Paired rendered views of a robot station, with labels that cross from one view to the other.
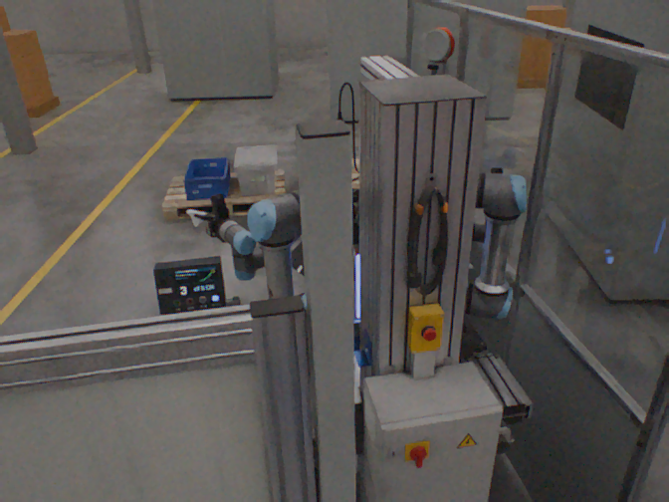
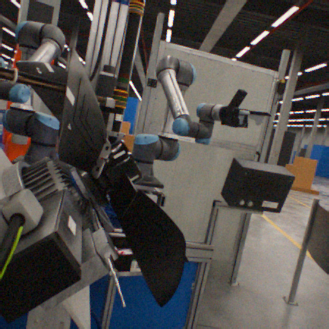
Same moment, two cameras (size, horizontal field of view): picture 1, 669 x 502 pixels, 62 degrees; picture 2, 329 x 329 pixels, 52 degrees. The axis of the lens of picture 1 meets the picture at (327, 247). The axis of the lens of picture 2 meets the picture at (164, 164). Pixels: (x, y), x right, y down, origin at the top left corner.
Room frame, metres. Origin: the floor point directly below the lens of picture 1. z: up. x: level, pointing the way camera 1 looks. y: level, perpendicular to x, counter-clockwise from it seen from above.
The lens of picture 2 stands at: (3.34, 0.00, 1.32)
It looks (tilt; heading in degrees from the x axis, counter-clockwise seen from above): 6 degrees down; 175
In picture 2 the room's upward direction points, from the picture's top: 12 degrees clockwise
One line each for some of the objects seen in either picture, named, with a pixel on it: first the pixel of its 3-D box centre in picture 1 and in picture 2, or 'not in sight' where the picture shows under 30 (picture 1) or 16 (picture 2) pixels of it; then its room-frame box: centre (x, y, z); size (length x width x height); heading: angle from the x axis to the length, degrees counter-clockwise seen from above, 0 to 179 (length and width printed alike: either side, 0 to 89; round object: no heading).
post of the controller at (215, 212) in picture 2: not in sight; (213, 222); (1.92, 0.39, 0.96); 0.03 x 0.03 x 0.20; 9
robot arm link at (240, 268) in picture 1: (248, 262); (202, 131); (1.74, 0.29, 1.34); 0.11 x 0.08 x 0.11; 125
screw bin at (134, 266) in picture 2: not in sight; (132, 253); (2.14, 0.06, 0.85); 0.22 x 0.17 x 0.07; 114
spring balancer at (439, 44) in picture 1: (439, 44); not in sight; (2.87, -0.59, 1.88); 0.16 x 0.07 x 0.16; 44
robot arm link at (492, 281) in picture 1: (495, 249); (27, 79); (1.63, -0.57, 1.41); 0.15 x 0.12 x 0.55; 73
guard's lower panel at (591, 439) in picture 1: (472, 316); not in sight; (2.47, -0.79, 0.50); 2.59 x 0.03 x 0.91; 9
